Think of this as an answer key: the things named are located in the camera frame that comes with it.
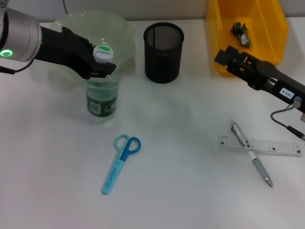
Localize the black mesh pen cup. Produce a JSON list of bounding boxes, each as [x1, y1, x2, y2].
[[143, 22, 185, 84]]

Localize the yellow plastic bin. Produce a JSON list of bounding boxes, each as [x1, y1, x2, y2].
[[206, 0, 290, 77]]

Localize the green glass fruit bowl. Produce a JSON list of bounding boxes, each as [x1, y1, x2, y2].
[[49, 10, 136, 81]]

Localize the clear water bottle green label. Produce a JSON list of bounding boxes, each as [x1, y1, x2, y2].
[[85, 44, 119, 125]]

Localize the silver white pen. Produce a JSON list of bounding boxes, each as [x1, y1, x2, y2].
[[230, 118, 274, 187]]

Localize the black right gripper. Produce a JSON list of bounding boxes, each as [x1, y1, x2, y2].
[[214, 45, 305, 105]]

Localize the green plastic wrapper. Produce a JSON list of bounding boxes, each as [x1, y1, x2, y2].
[[230, 22, 252, 50]]

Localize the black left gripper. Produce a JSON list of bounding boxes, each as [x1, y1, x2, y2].
[[35, 25, 117, 79]]

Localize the blue capped scissors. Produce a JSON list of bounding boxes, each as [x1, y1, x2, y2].
[[102, 135, 142, 195]]

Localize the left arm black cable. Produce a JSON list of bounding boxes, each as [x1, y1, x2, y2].
[[0, 59, 34, 74]]

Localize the clear plastic ruler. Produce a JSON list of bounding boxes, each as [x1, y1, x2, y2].
[[218, 135, 302, 157]]

